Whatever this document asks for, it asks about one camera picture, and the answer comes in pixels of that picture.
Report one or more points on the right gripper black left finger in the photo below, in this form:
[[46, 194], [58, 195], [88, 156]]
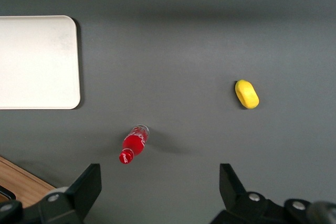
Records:
[[86, 187]]

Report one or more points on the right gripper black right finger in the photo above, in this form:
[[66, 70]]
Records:
[[233, 190]]

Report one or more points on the wooden drawer cabinet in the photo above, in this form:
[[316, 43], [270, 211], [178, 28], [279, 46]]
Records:
[[18, 179]]

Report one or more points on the red cola bottle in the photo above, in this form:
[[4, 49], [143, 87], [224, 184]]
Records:
[[134, 142]]

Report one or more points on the yellow lemon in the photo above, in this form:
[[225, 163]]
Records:
[[247, 95]]

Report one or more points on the cream rectangular tray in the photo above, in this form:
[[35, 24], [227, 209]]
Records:
[[36, 61]]

